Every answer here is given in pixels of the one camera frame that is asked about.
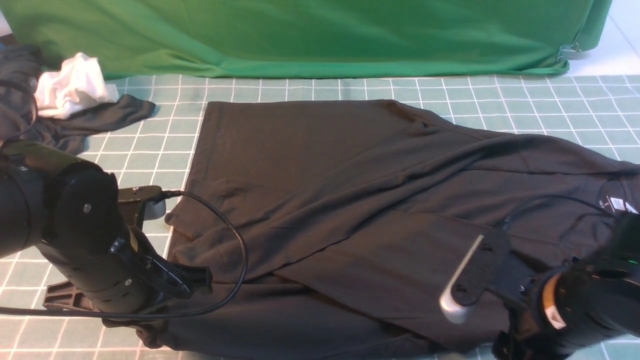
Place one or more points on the metal binder clip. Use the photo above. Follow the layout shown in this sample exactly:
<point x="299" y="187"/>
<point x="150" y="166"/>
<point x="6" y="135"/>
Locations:
<point x="569" y="52"/>

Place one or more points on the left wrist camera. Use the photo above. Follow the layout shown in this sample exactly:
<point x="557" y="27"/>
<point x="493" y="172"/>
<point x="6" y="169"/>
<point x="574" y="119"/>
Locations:
<point x="139" y="204"/>

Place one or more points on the crumpled white garment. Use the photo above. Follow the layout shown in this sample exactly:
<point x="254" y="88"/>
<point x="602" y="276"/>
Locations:
<point x="79" y="85"/>

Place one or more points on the green backdrop cloth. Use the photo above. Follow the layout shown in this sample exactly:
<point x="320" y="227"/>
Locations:
<point x="313" y="39"/>

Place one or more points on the crumpled dark gray garment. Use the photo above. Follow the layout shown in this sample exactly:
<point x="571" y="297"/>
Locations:
<point x="20" y="66"/>

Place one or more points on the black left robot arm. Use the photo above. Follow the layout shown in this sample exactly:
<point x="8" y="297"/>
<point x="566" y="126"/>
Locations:
<point x="40" y="183"/>

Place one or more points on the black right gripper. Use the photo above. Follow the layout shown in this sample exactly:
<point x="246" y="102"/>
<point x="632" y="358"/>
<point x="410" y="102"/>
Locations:
<point x="491" y="265"/>

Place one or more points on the teal grid tablecloth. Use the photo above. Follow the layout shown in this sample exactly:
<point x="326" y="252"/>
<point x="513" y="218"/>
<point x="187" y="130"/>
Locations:
<point x="551" y="228"/>

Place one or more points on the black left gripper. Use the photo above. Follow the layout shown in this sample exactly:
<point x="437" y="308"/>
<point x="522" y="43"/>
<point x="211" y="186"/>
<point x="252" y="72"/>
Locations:
<point x="111" y="267"/>

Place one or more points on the dark gray long-sleeve shirt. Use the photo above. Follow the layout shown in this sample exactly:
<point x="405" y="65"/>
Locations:
<point x="356" y="214"/>

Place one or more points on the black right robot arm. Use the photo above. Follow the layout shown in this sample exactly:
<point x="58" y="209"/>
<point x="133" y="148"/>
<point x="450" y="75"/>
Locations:
<point x="553" y="311"/>

